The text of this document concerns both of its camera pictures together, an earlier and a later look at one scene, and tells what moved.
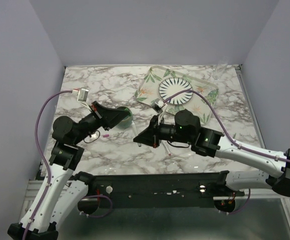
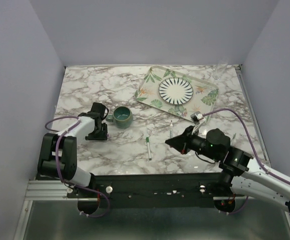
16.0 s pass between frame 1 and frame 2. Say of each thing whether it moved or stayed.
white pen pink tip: moved
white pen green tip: moved
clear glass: stayed
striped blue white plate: stayed
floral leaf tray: stayed
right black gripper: moved
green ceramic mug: stayed
